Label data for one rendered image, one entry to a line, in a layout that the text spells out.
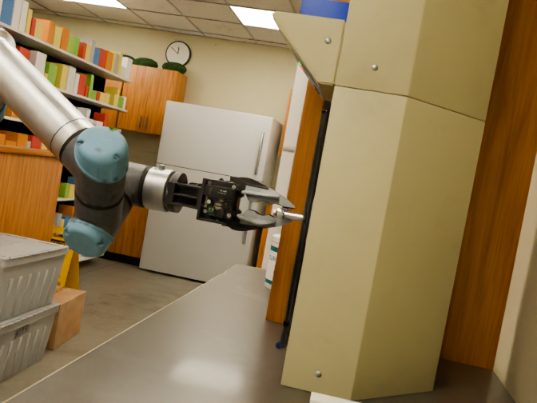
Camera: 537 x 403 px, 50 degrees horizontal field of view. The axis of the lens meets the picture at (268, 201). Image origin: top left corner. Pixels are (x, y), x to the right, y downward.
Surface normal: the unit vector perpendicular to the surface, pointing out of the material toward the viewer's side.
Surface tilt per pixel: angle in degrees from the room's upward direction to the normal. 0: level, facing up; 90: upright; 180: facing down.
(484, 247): 90
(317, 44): 90
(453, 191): 90
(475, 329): 90
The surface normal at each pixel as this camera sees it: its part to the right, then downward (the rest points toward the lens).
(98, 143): 0.26, -0.65
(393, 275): 0.57, 0.14
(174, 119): -0.17, 0.02
